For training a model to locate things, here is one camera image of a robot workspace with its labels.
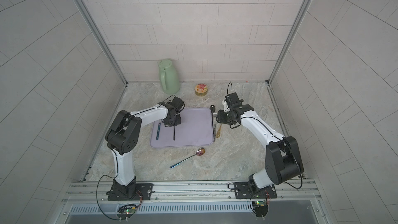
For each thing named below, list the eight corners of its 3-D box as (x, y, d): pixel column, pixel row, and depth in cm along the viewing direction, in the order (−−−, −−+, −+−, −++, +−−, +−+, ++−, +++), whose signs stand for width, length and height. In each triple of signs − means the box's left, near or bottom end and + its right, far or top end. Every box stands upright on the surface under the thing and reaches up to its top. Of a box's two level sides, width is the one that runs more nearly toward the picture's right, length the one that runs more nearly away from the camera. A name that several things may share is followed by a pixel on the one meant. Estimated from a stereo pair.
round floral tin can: (195, 96, 111) (194, 92, 108) (195, 87, 116) (195, 83, 113) (207, 96, 111) (207, 92, 108) (207, 87, 116) (207, 83, 113)
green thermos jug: (163, 99, 109) (154, 75, 91) (166, 83, 119) (159, 58, 101) (178, 99, 109) (172, 75, 91) (180, 83, 119) (176, 58, 101)
